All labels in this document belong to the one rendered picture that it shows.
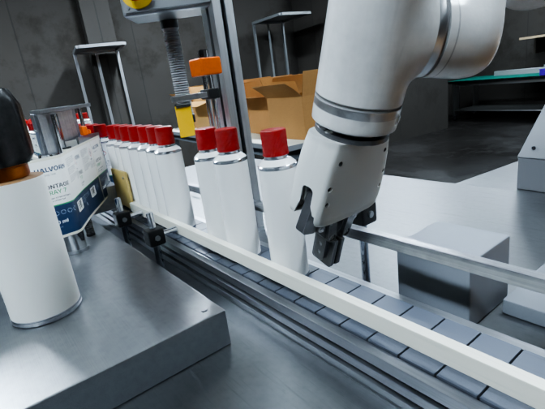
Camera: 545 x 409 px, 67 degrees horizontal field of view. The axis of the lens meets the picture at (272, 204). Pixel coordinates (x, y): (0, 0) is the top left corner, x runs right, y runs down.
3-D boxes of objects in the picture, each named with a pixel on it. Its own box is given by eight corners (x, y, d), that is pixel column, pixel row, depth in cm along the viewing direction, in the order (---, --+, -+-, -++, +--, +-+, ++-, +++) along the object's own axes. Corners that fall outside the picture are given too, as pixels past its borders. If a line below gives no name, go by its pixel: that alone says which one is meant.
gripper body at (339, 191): (359, 97, 46) (341, 184, 52) (290, 112, 41) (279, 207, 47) (416, 121, 42) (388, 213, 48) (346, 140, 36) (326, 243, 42)
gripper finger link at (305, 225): (326, 159, 42) (347, 180, 47) (281, 220, 43) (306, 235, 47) (334, 163, 42) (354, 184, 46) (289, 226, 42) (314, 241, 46)
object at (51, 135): (57, 212, 109) (27, 113, 101) (106, 198, 116) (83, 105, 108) (69, 221, 98) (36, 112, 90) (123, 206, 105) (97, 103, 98)
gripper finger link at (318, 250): (323, 207, 48) (315, 251, 52) (303, 215, 46) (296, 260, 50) (344, 221, 46) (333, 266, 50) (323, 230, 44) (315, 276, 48)
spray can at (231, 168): (223, 256, 67) (201, 131, 61) (249, 246, 70) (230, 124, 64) (241, 265, 63) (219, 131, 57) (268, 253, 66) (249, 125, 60)
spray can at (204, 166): (205, 248, 72) (182, 130, 66) (230, 238, 75) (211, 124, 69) (221, 256, 68) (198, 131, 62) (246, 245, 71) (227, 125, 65)
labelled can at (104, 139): (105, 198, 118) (86, 126, 112) (122, 193, 121) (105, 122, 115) (110, 201, 114) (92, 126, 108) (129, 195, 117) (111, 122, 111)
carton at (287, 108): (252, 140, 261) (243, 79, 250) (312, 127, 288) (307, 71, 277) (294, 144, 227) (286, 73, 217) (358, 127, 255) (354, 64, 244)
